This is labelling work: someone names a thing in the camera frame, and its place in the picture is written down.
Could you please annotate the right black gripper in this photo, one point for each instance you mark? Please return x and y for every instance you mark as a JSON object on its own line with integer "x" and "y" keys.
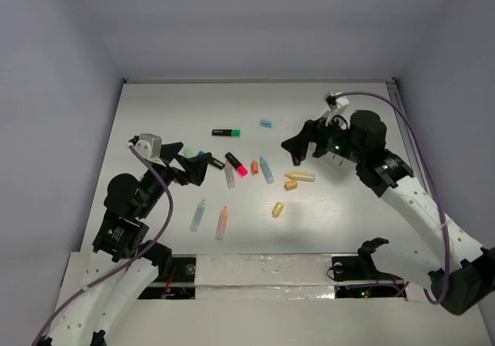
{"x": 315, "y": 130}

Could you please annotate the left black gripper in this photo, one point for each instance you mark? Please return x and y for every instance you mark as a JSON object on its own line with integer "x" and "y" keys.
{"x": 172, "y": 168}

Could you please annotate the blue marker cap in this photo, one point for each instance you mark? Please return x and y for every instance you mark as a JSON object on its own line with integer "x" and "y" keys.
{"x": 266, "y": 123}

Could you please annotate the orange clear marker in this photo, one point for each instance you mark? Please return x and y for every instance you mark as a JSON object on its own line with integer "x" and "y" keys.
{"x": 229, "y": 174}

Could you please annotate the blue pastel marker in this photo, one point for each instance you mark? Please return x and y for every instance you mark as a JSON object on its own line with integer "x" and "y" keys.
{"x": 266, "y": 171}

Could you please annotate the pink black highlighter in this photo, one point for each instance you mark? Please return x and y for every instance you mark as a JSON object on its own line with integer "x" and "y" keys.
{"x": 239, "y": 167}

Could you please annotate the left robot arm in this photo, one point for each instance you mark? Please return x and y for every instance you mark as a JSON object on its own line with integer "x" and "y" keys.
{"x": 122, "y": 262}

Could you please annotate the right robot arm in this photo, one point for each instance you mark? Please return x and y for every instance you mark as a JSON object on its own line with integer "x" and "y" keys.
{"x": 455, "y": 269}

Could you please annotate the green marker cap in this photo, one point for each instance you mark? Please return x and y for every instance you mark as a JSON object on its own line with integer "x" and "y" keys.
{"x": 188, "y": 153}

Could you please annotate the yellow pastel marker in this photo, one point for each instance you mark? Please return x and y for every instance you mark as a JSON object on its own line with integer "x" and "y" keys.
{"x": 304, "y": 177}

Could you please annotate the white two-slot pen holder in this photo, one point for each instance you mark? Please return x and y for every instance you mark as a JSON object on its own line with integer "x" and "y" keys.
{"x": 336, "y": 163}

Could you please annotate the dark yellow marker cap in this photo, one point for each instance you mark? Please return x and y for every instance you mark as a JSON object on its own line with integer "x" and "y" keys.
{"x": 291, "y": 185}

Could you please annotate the orange marker cap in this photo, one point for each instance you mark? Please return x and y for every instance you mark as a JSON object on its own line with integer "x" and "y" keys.
{"x": 254, "y": 168}

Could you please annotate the green pastel marker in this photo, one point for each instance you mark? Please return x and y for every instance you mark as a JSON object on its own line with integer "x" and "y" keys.
{"x": 198, "y": 215}

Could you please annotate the orange pastel marker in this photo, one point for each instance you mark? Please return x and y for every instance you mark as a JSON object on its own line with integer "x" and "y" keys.
{"x": 222, "y": 224}

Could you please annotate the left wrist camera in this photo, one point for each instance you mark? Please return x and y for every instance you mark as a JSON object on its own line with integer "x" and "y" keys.
{"x": 148, "y": 146}

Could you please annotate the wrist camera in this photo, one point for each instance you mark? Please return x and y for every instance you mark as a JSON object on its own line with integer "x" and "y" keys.
{"x": 148, "y": 146}
{"x": 335, "y": 106}

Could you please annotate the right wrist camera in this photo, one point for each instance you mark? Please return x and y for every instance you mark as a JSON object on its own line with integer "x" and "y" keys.
{"x": 335, "y": 106}

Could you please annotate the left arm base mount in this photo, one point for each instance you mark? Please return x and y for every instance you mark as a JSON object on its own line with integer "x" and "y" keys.
{"x": 177, "y": 284}

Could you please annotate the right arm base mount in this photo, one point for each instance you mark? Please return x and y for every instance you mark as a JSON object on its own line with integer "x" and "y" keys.
{"x": 355, "y": 275}

